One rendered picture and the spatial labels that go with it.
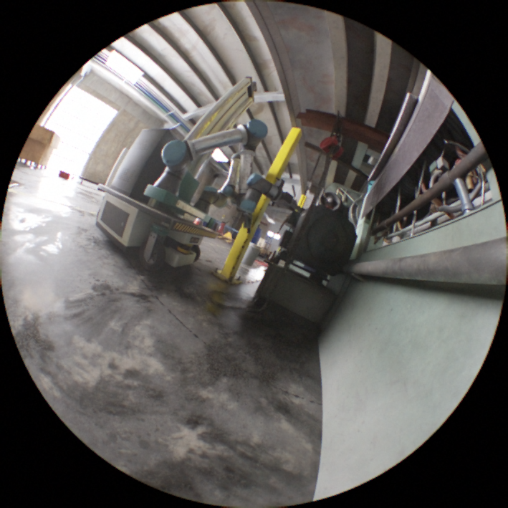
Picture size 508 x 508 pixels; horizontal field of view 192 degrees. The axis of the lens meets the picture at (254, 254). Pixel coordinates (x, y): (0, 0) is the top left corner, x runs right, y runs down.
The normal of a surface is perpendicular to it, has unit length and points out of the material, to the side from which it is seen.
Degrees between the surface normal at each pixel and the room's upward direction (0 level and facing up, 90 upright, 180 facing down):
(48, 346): 0
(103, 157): 90
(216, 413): 0
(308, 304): 90
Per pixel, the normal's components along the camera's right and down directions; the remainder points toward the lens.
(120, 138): 0.85, 0.41
